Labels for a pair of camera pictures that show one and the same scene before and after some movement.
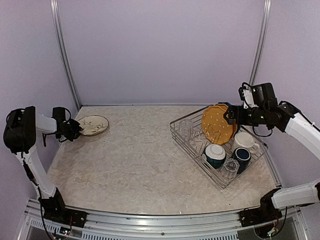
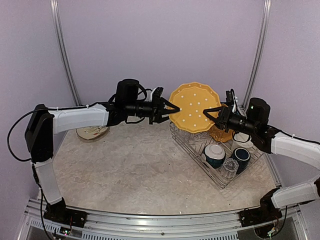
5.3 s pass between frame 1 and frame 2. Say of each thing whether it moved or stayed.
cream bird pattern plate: moved
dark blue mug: stayed
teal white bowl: stayed
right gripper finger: moved
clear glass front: stayed
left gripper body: moved
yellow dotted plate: moved
